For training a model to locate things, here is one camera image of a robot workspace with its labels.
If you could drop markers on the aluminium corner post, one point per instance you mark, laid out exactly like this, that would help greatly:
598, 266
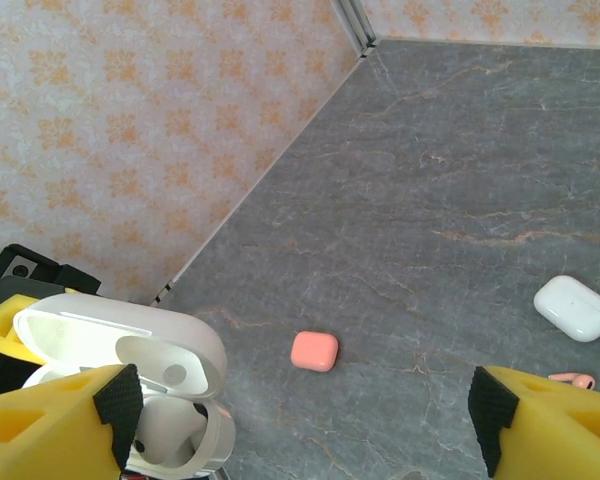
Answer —
357, 25

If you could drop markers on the white earbud charging case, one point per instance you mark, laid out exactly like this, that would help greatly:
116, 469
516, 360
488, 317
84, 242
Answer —
130, 330
575, 307

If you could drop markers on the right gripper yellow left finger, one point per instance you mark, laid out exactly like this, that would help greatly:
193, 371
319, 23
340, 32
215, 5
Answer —
40, 430

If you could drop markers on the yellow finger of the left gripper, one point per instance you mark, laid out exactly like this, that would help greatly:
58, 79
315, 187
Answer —
0, 325

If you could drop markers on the pink earbud charging case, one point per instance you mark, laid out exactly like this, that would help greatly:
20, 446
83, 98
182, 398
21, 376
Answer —
314, 351

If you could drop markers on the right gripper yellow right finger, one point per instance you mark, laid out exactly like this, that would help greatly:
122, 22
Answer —
560, 430

